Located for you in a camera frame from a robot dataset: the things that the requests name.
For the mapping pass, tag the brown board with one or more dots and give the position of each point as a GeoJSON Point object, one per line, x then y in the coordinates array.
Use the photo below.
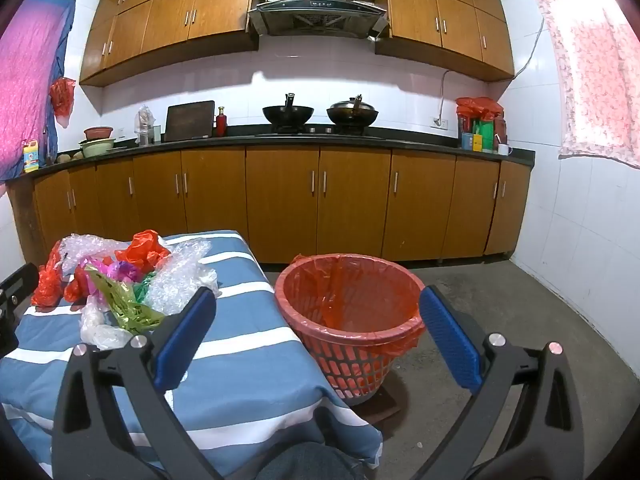
{"type": "Point", "coordinates": [385, 410]}

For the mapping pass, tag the green box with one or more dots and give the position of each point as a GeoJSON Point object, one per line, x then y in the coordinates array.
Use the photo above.
{"type": "Point", "coordinates": [483, 135]}

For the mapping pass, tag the red bottle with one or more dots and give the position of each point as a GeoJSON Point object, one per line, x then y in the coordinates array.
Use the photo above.
{"type": "Point", "coordinates": [221, 124]}

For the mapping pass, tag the floral curtain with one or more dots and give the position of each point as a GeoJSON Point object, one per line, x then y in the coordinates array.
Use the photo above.
{"type": "Point", "coordinates": [595, 75]}

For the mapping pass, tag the yellow detergent bottle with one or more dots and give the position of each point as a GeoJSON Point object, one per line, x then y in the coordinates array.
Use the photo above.
{"type": "Point", "coordinates": [31, 157]}

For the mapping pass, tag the black wok with lid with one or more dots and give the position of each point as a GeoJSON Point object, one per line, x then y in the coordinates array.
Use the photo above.
{"type": "Point", "coordinates": [352, 115]}

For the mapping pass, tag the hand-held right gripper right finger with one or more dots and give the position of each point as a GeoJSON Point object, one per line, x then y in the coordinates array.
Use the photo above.
{"type": "Point", "coordinates": [450, 340]}

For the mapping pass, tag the red bag on boxes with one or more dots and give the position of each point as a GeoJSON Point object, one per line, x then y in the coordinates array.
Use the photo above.
{"type": "Point", "coordinates": [477, 107]}

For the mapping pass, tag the crumpled orange-red plastic bag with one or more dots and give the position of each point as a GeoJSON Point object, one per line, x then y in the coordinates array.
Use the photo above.
{"type": "Point", "coordinates": [145, 250]}

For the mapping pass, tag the green basin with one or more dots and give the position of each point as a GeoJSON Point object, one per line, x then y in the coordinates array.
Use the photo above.
{"type": "Point", "coordinates": [97, 148]}

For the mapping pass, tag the red plastic mesh basket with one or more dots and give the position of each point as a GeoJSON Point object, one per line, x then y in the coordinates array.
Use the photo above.
{"type": "Point", "coordinates": [350, 370]}

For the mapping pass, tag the clear plastic bag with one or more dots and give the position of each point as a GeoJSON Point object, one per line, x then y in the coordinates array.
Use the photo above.
{"type": "Point", "coordinates": [175, 280]}

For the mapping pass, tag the white wall socket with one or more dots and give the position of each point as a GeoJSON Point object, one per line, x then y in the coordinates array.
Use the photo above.
{"type": "Point", "coordinates": [439, 123]}

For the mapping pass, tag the gas stove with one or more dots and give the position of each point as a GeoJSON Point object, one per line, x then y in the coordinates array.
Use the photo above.
{"type": "Point", "coordinates": [320, 131]}

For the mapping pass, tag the blue white striped tablecloth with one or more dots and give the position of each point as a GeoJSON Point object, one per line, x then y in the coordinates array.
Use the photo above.
{"type": "Point", "coordinates": [250, 360]}

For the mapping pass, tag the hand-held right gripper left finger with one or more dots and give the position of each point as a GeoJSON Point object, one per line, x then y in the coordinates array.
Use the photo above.
{"type": "Point", "coordinates": [185, 340]}

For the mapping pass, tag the red basin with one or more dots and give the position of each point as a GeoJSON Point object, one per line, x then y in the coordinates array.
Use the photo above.
{"type": "Point", "coordinates": [98, 133]}

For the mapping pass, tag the dark cutting board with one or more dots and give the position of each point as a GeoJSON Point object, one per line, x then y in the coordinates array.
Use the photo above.
{"type": "Point", "coordinates": [190, 121]}

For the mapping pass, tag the red bin liner bag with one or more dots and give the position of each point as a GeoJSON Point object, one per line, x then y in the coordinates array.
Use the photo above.
{"type": "Point", "coordinates": [350, 285]}

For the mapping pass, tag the blue box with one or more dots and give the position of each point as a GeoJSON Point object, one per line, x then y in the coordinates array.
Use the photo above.
{"type": "Point", "coordinates": [467, 141]}

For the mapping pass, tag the pink curtain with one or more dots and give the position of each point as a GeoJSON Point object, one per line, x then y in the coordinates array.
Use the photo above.
{"type": "Point", "coordinates": [30, 85]}

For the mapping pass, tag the steel range hood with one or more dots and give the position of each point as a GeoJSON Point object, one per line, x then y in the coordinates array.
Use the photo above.
{"type": "Point", "coordinates": [320, 15]}

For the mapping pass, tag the white plastic bag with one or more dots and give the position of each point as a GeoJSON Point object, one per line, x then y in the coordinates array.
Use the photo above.
{"type": "Point", "coordinates": [100, 332]}

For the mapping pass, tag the yellow-green printed plastic bag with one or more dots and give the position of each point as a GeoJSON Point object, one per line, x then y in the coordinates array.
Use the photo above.
{"type": "Point", "coordinates": [125, 305]}

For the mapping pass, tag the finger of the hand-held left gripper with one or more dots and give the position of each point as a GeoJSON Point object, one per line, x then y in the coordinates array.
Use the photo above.
{"type": "Point", "coordinates": [20, 282]}
{"type": "Point", "coordinates": [6, 332]}

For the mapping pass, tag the hanging red plastic bag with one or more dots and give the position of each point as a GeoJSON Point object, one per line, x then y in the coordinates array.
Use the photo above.
{"type": "Point", "coordinates": [62, 100]}

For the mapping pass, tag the dark green plastic bag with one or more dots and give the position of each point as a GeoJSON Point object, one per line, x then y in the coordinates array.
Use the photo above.
{"type": "Point", "coordinates": [144, 284]}

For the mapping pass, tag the pink plastic bag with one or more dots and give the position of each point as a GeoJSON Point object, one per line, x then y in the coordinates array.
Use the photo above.
{"type": "Point", "coordinates": [117, 270]}

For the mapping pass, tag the black countertop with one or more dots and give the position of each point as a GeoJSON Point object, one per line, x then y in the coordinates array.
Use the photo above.
{"type": "Point", "coordinates": [415, 141]}

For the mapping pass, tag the white mug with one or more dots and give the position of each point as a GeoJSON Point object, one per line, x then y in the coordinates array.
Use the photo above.
{"type": "Point", "coordinates": [502, 149]}

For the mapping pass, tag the wooden base cabinet row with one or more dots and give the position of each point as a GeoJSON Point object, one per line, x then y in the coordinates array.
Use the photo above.
{"type": "Point", "coordinates": [280, 200]}

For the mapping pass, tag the wooden upper cabinet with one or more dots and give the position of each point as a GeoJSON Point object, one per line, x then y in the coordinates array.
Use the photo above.
{"type": "Point", "coordinates": [440, 15]}
{"type": "Point", "coordinates": [175, 15]}

